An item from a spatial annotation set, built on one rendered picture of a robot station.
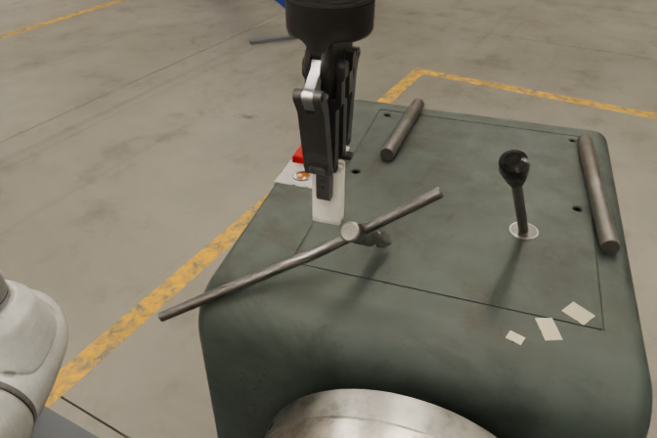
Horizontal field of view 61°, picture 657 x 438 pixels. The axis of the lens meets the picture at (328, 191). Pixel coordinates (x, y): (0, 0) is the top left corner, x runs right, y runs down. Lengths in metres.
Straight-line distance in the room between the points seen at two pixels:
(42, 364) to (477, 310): 0.69
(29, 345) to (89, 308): 1.60
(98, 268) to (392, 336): 2.27
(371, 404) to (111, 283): 2.19
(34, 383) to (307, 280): 0.51
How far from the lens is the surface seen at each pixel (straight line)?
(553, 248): 0.74
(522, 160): 0.61
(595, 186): 0.85
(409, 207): 0.58
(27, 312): 0.98
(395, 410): 0.56
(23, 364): 0.99
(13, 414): 0.96
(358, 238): 0.58
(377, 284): 0.64
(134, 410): 2.18
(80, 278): 2.75
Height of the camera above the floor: 1.69
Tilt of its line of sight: 33 degrees down
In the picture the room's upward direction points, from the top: straight up
